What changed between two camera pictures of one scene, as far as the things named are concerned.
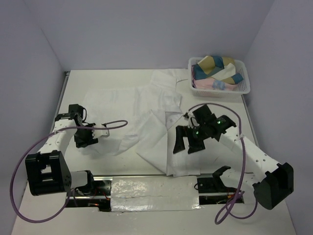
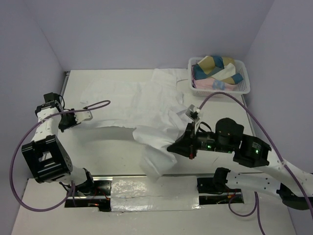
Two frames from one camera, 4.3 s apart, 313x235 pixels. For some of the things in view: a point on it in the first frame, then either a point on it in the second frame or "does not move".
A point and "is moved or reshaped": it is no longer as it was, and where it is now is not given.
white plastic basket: (242, 88) does not move
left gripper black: (88, 141) -> (73, 124)
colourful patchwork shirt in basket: (218, 67) does not move
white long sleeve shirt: (142, 120) is moved or reshaped
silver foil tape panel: (131, 194) does not move
